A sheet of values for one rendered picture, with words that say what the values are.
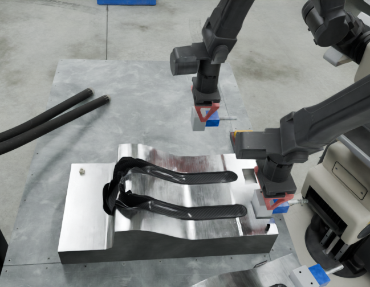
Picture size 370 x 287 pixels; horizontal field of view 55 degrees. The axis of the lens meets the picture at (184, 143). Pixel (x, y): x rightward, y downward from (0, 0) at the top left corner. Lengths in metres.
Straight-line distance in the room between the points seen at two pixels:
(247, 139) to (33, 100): 2.15
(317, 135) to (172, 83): 0.87
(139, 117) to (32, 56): 2.05
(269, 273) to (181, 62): 0.52
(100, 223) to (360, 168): 0.72
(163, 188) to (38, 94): 1.97
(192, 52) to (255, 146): 0.30
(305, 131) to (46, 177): 0.73
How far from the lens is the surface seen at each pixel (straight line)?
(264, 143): 0.70
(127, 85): 1.38
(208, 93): 0.95
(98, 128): 1.20
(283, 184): 0.80
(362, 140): 0.96
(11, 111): 2.64
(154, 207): 0.84
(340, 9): 0.92
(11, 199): 2.11
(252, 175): 1.01
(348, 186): 1.16
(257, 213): 0.88
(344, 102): 0.55
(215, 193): 0.92
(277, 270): 0.88
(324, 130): 0.59
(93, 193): 0.94
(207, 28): 0.87
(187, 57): 0.87
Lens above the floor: 1.60
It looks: 44 degrees down
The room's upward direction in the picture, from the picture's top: 7 degrees clockwise
